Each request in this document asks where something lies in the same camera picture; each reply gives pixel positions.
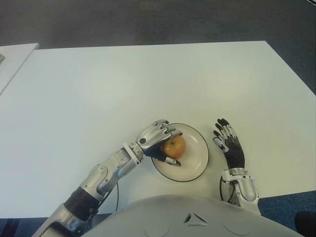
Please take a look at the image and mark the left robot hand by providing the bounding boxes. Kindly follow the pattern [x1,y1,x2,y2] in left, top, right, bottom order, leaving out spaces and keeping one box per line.
[135,119,184,167]

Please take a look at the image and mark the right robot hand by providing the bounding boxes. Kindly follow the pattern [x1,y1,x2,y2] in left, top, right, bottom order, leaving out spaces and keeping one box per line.
[212,118,246,170]

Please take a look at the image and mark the red yellow apple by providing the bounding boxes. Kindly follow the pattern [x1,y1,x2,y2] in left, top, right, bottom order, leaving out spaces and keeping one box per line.
[161,135,186,159]

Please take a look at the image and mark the white plate black rim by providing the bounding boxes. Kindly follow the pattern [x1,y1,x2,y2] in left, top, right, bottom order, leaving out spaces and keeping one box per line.
[151,122,210,183]

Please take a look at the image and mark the grey robot torso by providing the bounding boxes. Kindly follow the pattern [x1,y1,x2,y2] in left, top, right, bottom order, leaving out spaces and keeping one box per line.
[79,194,305,237]

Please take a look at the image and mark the black object on floor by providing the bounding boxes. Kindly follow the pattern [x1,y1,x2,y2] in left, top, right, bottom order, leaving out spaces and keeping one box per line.
[295,211,316,235]

